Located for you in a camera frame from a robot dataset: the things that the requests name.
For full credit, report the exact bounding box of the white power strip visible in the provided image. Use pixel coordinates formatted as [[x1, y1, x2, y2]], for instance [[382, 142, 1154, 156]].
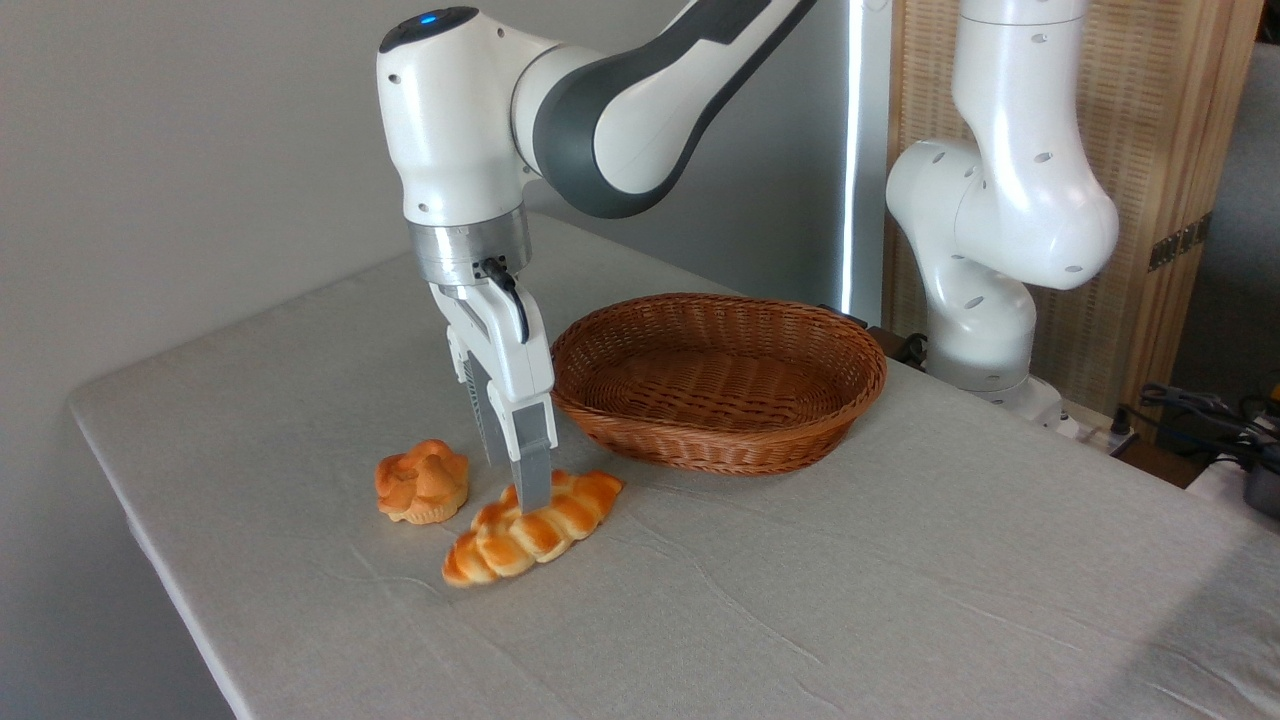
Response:
[[1058, 400, 1141, 453]]

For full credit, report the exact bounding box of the white glossy vertical post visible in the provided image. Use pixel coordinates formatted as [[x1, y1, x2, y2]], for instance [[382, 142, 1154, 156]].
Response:
[[838, 0, 894, 326]]

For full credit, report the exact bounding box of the long braided bread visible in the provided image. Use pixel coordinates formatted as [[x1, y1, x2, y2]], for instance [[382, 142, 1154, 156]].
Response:
[[442, 469, 625, 589]]

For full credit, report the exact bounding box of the black cable bundle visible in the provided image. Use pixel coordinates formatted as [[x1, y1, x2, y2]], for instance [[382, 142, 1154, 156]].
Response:
[[1138, 383, 1280, 456]]

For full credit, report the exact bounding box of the round flower-shaped bread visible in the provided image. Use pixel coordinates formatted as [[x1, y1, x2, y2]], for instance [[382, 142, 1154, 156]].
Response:
[[374, 439, 471, 526]]

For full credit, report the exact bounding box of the metal screen hinge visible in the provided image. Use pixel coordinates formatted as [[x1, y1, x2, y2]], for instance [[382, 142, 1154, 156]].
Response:
[[1148, 212, 1213, 273]]

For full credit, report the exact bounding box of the brown wicker basket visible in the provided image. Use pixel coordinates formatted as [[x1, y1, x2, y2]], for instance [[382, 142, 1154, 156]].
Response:
[[550, 293, 888, 477]]

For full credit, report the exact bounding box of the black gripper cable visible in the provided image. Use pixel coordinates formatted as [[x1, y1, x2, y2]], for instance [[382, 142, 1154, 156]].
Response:
[[478, 257, 531, 345]]

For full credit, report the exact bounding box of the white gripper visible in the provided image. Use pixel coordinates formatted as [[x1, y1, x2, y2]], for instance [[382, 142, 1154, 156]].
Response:
[[430, 275, 559, 513]]

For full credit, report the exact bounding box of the grey tablecloth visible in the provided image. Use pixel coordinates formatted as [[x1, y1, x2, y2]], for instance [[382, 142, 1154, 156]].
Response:
[[67, 212, 1280, 720]]

